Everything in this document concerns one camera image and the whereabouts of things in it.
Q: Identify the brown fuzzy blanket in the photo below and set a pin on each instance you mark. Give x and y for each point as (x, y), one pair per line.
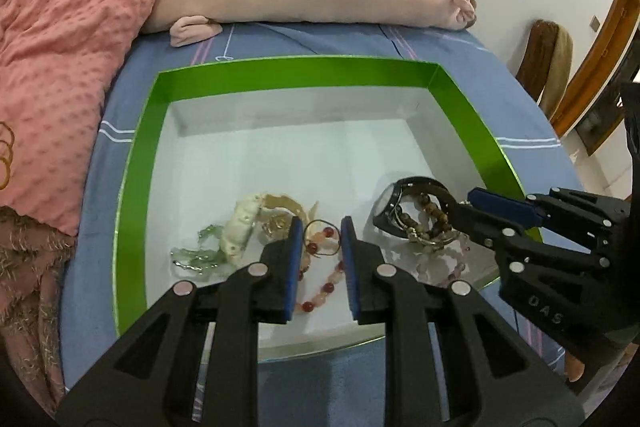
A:
(25, 287)

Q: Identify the wooden door frame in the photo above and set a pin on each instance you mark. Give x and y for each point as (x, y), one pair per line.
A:
(600, 57)

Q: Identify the person's right hand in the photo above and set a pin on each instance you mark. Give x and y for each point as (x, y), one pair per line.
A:
(574, 364)

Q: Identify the thin metal bangle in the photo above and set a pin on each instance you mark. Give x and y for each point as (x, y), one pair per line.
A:
(320, 220)

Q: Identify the wall switch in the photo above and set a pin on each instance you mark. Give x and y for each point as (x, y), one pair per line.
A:
(594, 23)

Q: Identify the cream wrist watch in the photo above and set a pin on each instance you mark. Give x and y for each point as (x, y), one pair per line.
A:
(240, 227)

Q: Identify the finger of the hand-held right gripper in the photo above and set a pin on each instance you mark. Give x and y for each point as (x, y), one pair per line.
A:
(500, 206)
(475, 222)

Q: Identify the brown wooden chair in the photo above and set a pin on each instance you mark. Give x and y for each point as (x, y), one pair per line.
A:
(532, 57)

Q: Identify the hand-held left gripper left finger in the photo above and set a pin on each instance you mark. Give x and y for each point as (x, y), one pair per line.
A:
(295, 257)

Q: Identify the black wrist watch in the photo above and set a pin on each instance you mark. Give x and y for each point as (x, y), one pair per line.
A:
(387, 207)

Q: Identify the beige cloth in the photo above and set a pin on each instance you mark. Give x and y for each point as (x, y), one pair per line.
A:
(560, 67)

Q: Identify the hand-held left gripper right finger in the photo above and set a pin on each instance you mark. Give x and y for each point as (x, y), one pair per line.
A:
(349, 257)

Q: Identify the pink dotted blanket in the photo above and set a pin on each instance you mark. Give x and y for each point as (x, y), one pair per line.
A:
(65, 57)

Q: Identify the green cardboard box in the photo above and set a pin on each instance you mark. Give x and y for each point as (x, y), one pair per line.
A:
(300, 77)

